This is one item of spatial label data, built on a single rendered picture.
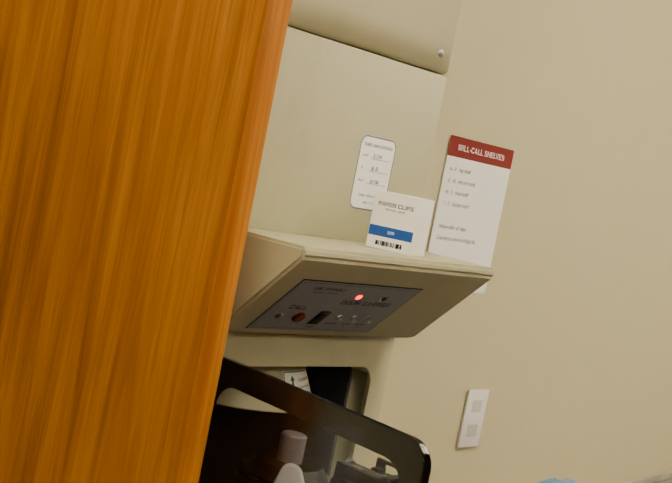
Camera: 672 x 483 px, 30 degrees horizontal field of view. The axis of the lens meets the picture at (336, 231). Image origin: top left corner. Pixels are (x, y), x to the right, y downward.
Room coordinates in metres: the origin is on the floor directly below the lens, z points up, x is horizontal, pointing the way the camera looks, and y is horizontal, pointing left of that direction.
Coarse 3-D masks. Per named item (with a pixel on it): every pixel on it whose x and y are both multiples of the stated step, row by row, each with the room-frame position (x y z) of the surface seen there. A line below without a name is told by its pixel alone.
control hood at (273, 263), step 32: (256, 256) 1.15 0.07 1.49; (288, 256) 1.13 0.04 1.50; (320, 256) 1.14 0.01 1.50; (352, 256) 1.17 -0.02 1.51; (384, 256) 1.21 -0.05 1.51; (416, 256) 1.30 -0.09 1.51; (256, 288) 1.15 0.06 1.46; (288, 288) 1.16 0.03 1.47; (448, 288) 1.33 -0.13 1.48; (384, 320) 1.34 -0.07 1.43; (416, 320) 1.38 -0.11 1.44
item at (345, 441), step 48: (240, 384) 1.14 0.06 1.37; (288, 384) 1.09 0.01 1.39; (240, 432) 1.13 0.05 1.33; (288, 432) 1.08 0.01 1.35; (336, 432) 1.03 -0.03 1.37; (384, 432) 0.99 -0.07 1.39; (240, 480) 1.12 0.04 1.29; (288, 480) 1.07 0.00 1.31; (336, 480) 1.02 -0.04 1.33; (384, 480) 0.98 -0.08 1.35
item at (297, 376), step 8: (256, 368) 1.33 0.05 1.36; (264, 368) 1.33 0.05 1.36; (272, 368) 1.34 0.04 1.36; (280, 368) 1.34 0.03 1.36; (288, 368) 1.35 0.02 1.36; (296, 368) 1.36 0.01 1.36; (304, 368) 1.39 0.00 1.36; (280, 376) 1.34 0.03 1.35; (288, 376) 1.35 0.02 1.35; (296, 376) 1.36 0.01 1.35; (304, 376) 1.38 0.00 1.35; (296, 384) 1.35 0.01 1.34; (304, 384) 1.37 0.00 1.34
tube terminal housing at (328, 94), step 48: (288, 48) 1.23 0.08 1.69; (336, 48) 1.29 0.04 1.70; (288, 96) 1.24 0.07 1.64; (336, 96) 1.30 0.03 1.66; (384, 96) 1.36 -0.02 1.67; (432, 96) 1.42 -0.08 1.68; (288, 144) 1.25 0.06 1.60; (336, 144) 1.31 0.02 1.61; (432, 144) 1.44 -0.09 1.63; (288, 192) 1.26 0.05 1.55; (336, 192) 1.32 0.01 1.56; (240, 336) 1.24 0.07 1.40; (288, 336) 1.30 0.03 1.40; (336, 336) 1.36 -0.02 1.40; (384, 384) 1.44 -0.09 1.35
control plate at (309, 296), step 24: (312, 288) 1.18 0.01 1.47; (336, 288) 1.21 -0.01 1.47; (360, 288) 1.23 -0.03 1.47; (384, 288) 1.26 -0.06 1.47; (408, 288) 1.29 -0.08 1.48; (264, 312) 1.18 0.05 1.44; (288, 312) 1.21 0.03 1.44; (312, 312) 1.23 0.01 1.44; (336, 312) 1.26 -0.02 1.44; (360, 312) 1.28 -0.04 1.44; (384, 312) 1.31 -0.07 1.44
